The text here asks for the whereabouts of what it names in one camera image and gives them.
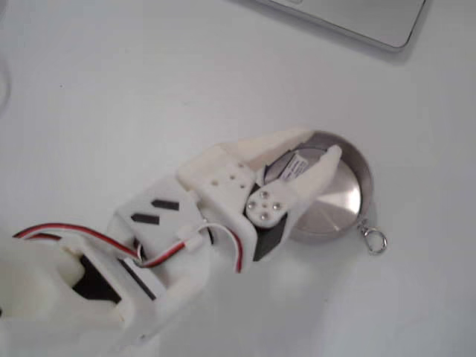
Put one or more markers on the round metal bowl with keyring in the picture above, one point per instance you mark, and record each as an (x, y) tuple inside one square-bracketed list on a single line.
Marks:
[(342, 201)]

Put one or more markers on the silver laptop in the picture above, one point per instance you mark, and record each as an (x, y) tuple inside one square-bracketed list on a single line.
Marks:
[(353, 18)]

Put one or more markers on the small white and blue box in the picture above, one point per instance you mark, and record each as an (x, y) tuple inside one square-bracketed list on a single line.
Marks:
[(295, 167)]

